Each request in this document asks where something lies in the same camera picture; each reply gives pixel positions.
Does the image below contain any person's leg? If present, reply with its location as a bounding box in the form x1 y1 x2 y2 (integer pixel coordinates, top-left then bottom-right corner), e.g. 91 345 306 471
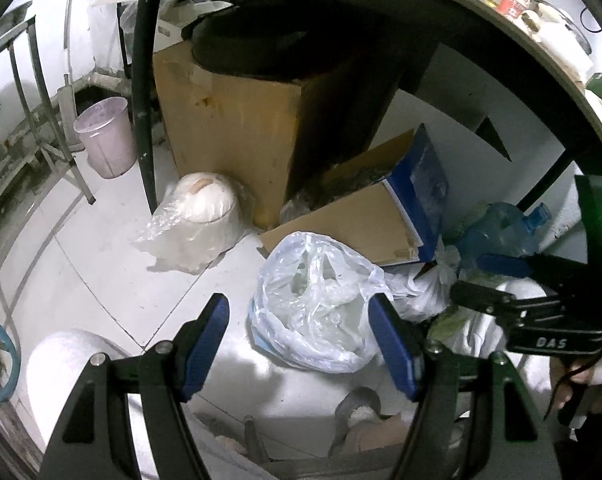
428 277 562 411
26 329 262 480

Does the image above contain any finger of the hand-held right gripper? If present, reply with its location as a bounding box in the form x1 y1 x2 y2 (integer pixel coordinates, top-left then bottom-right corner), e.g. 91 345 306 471
476 252 589 286
450 280 568 328

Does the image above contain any small knotted white bag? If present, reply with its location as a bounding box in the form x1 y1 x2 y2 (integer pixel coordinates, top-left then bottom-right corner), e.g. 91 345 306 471
386 245 462 321

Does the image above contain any blue plastic water bottle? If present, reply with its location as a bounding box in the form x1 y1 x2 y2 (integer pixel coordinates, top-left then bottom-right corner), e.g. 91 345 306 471
454 201 553 261

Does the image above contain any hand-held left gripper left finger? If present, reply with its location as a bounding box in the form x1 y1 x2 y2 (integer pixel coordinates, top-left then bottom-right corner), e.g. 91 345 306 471
40 292 231 480

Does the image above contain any open cardboard box blue print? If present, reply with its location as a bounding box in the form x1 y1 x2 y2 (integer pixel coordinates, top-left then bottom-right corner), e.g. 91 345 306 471
259 123 450 267

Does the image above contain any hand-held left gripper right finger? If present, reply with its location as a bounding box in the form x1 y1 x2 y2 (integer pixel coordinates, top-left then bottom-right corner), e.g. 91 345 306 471
368 292 564 480

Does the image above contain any white table black frame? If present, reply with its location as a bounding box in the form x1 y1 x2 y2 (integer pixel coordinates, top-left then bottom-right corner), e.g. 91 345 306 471
92 0 602 216

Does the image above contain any white plastic bag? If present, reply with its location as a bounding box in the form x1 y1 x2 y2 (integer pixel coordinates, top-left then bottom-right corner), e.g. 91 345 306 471
250 231 394 375

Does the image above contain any grey furry slipper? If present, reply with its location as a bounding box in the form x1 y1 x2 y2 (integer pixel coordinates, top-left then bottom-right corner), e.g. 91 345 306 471
328 386 467 458

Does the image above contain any pink plastic bucket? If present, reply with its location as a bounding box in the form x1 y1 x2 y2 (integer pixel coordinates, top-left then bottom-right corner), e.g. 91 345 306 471
73 96 138 179

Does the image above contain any blue hose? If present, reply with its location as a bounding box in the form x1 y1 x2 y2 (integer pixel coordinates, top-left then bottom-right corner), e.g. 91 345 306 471
0 297 22 411

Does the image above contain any black round basin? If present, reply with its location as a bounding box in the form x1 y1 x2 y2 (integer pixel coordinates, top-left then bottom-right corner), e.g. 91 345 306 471
181 2 439 83

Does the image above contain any person's right leg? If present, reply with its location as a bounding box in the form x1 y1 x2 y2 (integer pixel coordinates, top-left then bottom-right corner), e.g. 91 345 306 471
428 277 562 411

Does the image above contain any white rice cooker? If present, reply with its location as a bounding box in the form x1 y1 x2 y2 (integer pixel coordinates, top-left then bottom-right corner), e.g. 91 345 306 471
521 0 594 78

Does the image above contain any person's left leg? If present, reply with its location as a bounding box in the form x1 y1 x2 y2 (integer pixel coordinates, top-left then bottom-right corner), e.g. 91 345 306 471
26 329 262 480

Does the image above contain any large cardboard box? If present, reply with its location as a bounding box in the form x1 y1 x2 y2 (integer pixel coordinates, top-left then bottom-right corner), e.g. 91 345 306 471
152 40 407 231

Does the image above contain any stainless steel sink stand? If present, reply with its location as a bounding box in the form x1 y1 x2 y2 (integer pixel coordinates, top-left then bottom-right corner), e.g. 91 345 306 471
0 1 96 221

